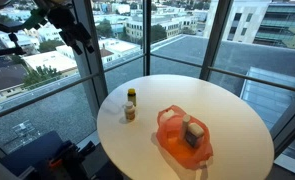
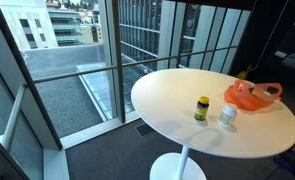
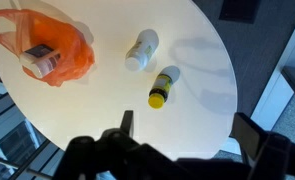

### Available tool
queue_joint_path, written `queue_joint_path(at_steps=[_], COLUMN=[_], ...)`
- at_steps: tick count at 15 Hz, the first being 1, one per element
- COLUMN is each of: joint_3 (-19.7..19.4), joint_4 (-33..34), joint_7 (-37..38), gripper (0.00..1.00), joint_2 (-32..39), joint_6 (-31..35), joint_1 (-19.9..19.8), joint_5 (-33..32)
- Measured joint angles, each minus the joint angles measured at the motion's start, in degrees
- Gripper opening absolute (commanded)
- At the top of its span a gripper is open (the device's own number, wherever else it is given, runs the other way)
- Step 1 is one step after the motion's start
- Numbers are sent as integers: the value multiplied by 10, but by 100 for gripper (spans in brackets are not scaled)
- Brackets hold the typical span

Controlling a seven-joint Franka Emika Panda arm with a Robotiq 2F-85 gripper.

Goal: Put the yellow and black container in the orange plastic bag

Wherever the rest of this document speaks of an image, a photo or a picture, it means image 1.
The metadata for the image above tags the round white table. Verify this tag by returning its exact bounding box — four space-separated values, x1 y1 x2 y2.
97 75 274 180

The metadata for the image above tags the robot arm with green clip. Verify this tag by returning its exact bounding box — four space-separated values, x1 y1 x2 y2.
0 0 94 56

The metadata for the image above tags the yellow and black bottle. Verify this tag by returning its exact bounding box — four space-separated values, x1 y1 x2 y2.
127 88 136 105

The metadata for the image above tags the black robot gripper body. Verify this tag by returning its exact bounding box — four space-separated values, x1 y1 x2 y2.
47 7 91 43

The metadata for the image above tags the blue chair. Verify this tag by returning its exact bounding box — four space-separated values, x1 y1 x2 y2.
0 131 63 176

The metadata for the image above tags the dark box with white lid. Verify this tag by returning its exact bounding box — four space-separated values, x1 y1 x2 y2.
185 123 204 148

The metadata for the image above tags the white tube in bag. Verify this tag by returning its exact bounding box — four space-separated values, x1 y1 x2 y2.
179 114 191 140

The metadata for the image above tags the black and orange equipment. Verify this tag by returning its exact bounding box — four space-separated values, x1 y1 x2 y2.
37 141 96 180

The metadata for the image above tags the orange plastic bag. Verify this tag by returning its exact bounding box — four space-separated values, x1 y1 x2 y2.
156 105 213 170

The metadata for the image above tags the metal window railing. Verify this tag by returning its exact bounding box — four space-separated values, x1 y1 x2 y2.
0 49 295 124

